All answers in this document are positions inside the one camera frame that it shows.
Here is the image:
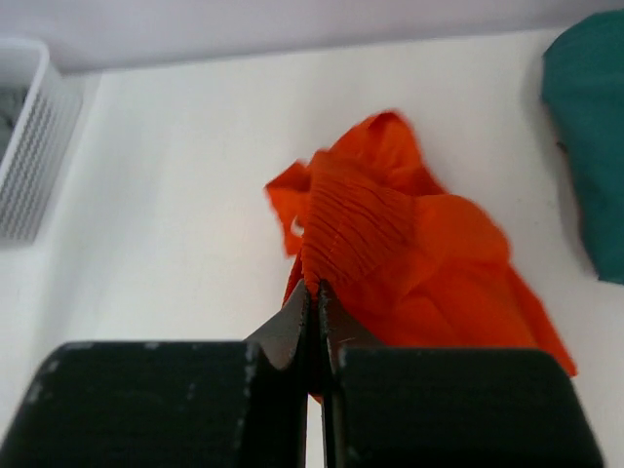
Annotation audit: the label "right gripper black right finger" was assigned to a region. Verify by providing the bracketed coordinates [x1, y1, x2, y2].
[317, 283, 604, 467]

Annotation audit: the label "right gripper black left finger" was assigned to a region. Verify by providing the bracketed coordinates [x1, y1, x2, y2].
[1, 285, 310, 467]

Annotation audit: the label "orange shorts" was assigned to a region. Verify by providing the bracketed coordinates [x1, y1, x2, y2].
[265, 111, 577, 376]

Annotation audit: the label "grey shorts in basket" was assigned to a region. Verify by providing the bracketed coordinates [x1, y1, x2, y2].
[0, 87, 28, 161]

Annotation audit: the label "folded green shorts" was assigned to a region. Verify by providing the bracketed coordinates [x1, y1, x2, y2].
[541, 10, 623, 284]

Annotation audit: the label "white plastic basket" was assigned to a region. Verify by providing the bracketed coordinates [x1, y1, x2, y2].
[1, 38, 82, 245]

